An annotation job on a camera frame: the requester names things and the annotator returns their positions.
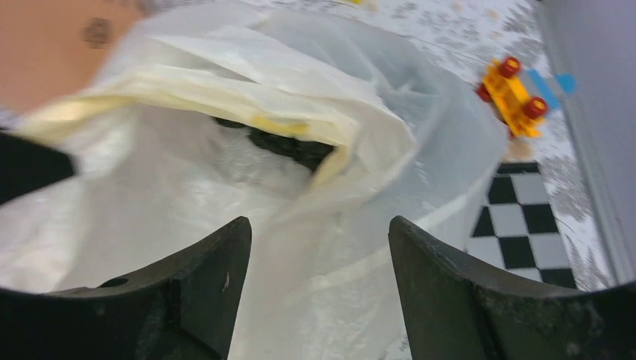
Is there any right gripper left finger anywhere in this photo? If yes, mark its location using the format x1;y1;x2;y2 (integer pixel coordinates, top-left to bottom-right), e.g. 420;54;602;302
1;217;252;359

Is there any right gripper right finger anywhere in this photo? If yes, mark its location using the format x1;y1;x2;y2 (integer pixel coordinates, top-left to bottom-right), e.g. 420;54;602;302
388;216;635;359

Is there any white translucent trash bag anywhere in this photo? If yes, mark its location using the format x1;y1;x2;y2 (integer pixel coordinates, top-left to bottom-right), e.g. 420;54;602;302
1;1;508;359

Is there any black plastic trash bag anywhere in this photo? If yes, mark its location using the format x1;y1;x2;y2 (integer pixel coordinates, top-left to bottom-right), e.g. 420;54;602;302
211;116;335;173

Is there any orange plastic trash bin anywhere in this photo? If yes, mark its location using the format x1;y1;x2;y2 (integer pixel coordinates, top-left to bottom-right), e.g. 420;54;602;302
1;1;153;113

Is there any black white checkerboard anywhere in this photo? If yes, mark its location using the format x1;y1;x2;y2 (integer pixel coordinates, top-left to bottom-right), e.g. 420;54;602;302
466;162;577;289

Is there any yellow red toy car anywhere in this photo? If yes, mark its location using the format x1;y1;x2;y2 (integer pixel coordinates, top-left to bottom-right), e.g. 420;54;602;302
475;56;551;138

